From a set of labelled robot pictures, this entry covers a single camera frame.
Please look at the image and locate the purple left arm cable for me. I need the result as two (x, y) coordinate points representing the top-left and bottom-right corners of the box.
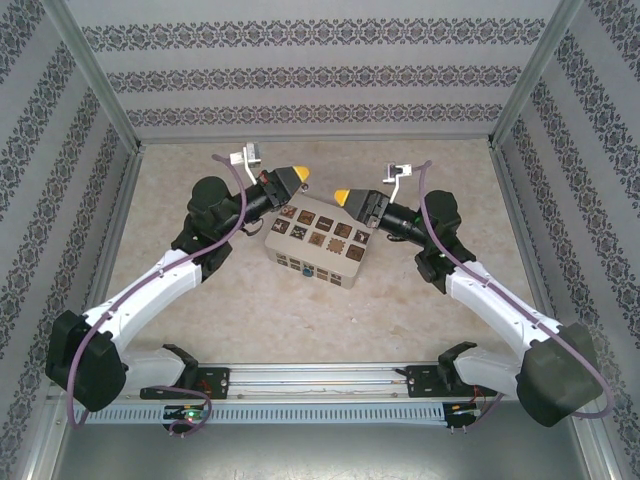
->
(64, 153), (247, 431)

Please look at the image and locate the aluminium frame post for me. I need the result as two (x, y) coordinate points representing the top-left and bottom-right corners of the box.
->
(40, 0), (146, 154)
(488, 0), (585, 151)

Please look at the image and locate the beige box with picture tiles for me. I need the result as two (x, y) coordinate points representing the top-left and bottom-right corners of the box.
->
(263, 192), (372, 291)

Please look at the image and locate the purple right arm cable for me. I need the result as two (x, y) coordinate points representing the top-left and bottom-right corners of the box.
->
(417, 159), (615, 420)

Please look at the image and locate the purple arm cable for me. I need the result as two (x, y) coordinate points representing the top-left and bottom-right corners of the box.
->
(417, 159), (615, 420)
(64, 153), (247, 431)

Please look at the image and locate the small circuit board with wires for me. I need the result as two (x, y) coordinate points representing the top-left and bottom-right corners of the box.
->
(447, 402), (482, 434)

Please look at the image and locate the circuit board with green light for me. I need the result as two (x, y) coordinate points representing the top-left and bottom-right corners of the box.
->
(163, 405), (209, 422)

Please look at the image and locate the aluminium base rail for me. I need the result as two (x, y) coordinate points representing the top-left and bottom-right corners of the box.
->
(199, 363), (444, 401)

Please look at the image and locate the purple cable loop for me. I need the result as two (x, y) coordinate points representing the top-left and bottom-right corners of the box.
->
(167, 385), (214, 439)

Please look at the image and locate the white slotted cable duct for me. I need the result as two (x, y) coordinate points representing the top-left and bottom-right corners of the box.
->
(82, 401), (448, 427)

